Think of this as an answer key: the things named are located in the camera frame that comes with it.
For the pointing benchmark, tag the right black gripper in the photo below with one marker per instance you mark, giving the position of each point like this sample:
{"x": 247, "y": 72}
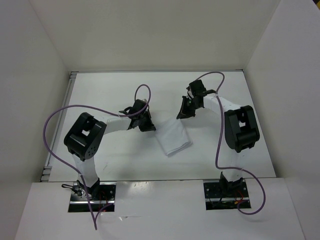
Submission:
{"x": 184, "y": 112}

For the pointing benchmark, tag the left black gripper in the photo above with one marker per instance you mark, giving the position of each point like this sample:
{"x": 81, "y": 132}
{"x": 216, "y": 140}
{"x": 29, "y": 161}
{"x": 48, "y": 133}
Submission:
{"x": 149, "y": 126}

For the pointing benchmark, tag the white skirt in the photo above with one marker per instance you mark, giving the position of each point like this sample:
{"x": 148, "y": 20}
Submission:
{"x": 172, "y": 137}

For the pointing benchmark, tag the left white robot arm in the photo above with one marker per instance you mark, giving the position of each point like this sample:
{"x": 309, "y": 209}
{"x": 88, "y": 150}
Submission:
{"x": 84, "y": 138}

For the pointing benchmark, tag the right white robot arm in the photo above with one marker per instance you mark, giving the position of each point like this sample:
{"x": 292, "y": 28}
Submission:
{"x": 240, "y": 130}

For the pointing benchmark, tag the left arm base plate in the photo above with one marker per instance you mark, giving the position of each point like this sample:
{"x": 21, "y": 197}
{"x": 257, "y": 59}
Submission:
{"x": 105, "y": 196}

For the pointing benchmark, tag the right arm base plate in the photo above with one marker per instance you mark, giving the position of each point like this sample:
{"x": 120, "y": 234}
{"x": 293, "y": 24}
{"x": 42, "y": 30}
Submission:
{"x": 216, "y": 199}

